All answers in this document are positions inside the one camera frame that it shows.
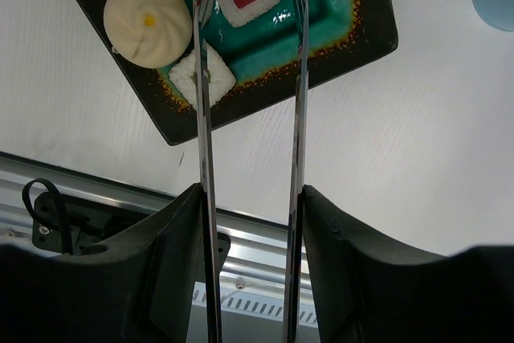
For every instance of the black teal square plate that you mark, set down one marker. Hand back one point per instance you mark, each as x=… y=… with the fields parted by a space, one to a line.
x=343 y=36

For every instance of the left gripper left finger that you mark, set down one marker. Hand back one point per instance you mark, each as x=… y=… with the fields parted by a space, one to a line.
x=136 y=286

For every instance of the beige dumpling lower left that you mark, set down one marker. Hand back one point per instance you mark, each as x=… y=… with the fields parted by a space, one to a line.
x=148 y=33

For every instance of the aluminium rail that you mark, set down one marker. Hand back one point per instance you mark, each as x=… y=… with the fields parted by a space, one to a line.
x=254 y=261

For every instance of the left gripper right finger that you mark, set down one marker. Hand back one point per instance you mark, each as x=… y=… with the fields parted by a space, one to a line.
x=369 y=287

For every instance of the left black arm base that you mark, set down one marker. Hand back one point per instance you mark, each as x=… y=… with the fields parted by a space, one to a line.
x=63 y=223

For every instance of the white slotted cable duct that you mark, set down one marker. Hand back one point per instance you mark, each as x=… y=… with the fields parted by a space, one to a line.
x=267 y=306

